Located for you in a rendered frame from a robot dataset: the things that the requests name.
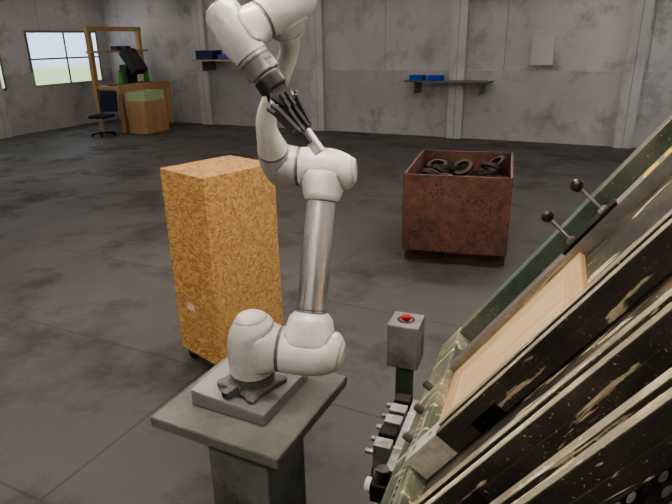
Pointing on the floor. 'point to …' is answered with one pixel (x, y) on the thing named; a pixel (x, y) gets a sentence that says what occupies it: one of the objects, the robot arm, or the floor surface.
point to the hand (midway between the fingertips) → (312, 141)
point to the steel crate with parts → (457, 206)
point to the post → (404, 381)
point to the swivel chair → (106, 109)
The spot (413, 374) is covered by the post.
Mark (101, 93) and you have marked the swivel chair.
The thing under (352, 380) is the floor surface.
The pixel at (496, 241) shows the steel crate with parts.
